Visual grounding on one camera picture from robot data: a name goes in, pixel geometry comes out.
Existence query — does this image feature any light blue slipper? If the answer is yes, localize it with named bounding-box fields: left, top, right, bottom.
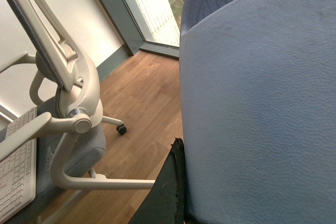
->
left=180, top=0, right=335, bottom=223

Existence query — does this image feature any white computer keyboard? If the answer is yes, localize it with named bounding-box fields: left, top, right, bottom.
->
left=0, top=107, right=38, bottom=223

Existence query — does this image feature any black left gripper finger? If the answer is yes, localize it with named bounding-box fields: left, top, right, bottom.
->
left=129, top=138, right=185, bottom=223

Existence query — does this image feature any beige grey office chair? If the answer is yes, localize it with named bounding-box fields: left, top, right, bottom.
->
left=1, top=0, right=154, bottom=223

